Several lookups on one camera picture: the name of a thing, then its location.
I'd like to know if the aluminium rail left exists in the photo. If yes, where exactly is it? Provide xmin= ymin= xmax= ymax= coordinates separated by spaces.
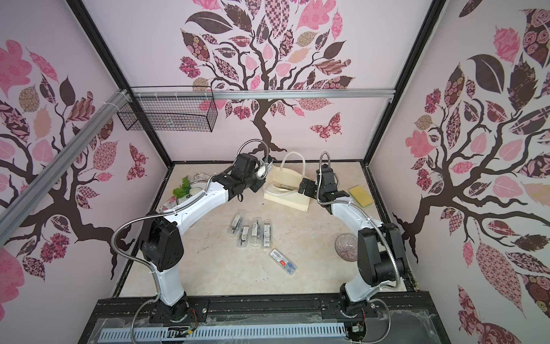
xmin=1 ymin=90 xmax=130 ymax=245

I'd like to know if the pink glass bowl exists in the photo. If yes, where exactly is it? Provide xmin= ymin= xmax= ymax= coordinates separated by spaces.
xmin=335 ymin=234 xmax=358 ymax=262

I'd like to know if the floral rectangular tray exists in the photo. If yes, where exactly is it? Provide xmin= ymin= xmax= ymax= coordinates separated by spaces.
xmin=158 ymin=172 xmax=211 ymax=212

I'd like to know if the compass case red blue front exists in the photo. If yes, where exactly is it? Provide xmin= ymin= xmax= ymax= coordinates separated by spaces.
xmin=269 ymin=249 xmax=297 ymax=276

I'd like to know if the aluminium rail back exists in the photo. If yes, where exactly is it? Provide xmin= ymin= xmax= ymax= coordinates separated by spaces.
xmin=133 ymin=88 xmax=395 ymax=100

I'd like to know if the white slotted cable duct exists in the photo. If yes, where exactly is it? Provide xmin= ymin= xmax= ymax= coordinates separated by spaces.
xmin=97 ymin=323 xmax=346 ymax=343

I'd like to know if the cream canvas tote bag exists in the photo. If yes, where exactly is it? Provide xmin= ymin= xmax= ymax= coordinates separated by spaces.
xmin=264 ymin=151 xmax=310 ymax=212

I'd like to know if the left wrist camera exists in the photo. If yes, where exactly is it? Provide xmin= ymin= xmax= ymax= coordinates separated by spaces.
xmin=256 ymin=165 xmax=269 ymax=179

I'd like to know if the aluminium rail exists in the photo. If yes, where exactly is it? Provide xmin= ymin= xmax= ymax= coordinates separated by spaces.
xmin=133 ymin=88 xmax=395 ymax=100
xmin=1 ymin=90 xmax=130 ymax=245

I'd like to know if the white toy radish with leaves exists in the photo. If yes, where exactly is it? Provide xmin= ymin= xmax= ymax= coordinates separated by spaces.
xmin=173 ymin=176 xmax=191 ymax=199

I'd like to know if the yellow green sponge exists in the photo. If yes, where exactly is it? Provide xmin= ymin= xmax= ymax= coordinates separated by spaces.
xmin=349 ymin=186 xmax=374 ymax=208

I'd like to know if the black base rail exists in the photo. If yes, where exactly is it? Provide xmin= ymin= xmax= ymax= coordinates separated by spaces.
xmin=80 ymin=292 xmax=449 ymax=343

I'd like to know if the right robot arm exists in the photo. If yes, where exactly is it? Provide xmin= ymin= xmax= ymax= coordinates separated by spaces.
xmin=299 ymin=164 xmax=408 ymax=316

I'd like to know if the black wire basket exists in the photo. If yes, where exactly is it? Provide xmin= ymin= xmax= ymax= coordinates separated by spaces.
xmin=117 ymin=86 xmax=219 ymax=133

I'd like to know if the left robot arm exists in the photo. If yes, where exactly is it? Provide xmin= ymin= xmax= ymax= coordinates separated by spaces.
xmin=110 ymin=153 xmax=273 ymax=323

